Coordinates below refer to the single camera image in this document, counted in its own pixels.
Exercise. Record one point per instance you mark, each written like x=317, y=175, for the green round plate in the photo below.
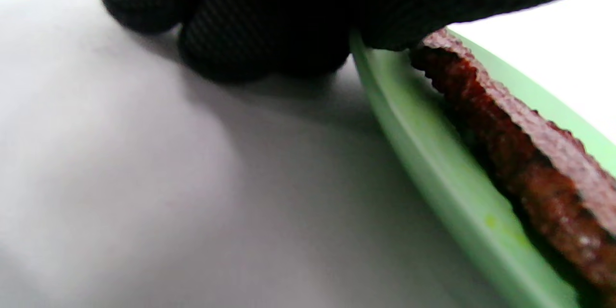
x=433, y=154

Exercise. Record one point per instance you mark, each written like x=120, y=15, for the brown grilled steak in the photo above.
x=529, y=154

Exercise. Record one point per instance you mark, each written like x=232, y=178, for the person's left hand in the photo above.
x=288, y=5

